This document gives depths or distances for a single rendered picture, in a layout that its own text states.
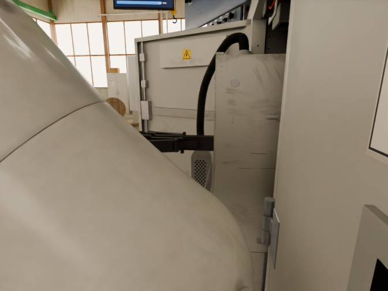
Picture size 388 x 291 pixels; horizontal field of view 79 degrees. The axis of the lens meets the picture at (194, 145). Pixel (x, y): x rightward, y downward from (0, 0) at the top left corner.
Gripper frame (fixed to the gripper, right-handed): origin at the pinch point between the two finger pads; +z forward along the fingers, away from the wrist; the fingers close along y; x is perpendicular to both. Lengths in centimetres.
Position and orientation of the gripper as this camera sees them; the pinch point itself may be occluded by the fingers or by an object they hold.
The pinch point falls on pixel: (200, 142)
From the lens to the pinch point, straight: 49.3
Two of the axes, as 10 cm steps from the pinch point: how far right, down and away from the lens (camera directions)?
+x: 0.0, -9.7, -2.4
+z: 9.9, 0.3, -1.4
